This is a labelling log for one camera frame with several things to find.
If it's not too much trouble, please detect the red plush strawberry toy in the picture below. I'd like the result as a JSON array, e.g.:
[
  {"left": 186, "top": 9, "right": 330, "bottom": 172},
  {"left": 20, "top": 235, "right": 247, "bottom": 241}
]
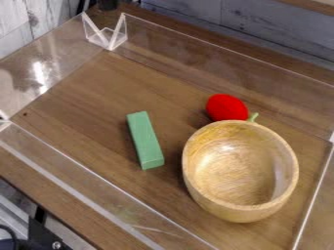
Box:
[{"left": 206, "top": 94, "right": 258, "bottom": 122}]

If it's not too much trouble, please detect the green rectangular block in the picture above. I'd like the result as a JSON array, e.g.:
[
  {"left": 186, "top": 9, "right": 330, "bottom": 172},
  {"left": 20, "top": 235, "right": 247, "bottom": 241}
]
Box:
[{"left": 127, "top": 111, "right": 164, "bottom": 170}]

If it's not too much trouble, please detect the wooden bowl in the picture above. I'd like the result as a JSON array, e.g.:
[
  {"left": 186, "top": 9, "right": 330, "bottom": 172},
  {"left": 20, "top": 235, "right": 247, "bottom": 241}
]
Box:
[{"left": 182, "top": 120, "right": 301, "bottom": 223}]

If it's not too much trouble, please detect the black clamp under table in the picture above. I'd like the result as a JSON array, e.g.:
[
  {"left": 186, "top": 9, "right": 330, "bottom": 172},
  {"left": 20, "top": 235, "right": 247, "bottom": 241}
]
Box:
[{"left": 0, "top": 207, "right": 73, "bottom": 250}]

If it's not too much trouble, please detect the clear acrylic corner bracket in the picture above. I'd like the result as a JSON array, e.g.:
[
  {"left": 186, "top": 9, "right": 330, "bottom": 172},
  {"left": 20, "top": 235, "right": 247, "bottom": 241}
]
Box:
[{"left": 81, "top": 13, "right": 128, "bottom": 51}]

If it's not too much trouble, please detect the clear acrylic tray wall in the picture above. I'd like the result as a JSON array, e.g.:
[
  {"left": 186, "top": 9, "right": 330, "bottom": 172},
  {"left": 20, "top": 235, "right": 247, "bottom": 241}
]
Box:
[{"left": 0, "top": 13, "right": 334, "bottom": 250}]

